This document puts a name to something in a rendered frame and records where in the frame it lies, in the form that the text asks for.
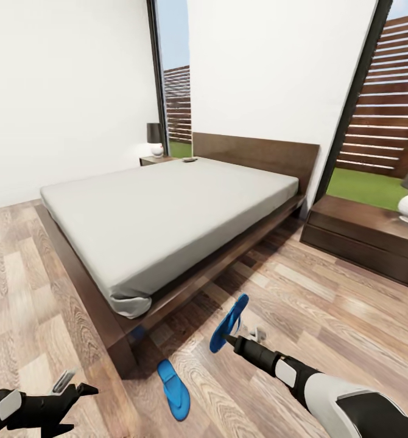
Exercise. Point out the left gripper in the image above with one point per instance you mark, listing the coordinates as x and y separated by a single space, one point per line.
55 407

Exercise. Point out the fixed window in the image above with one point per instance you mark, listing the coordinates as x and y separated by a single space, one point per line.
368 160
169 34

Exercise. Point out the sandal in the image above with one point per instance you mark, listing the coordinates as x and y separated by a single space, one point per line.
175 390
226 326

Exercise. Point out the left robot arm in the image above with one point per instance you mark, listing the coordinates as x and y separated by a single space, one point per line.
18 410

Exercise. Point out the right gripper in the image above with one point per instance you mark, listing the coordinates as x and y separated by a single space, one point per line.
248 349

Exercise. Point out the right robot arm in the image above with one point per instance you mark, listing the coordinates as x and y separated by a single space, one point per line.
343 409

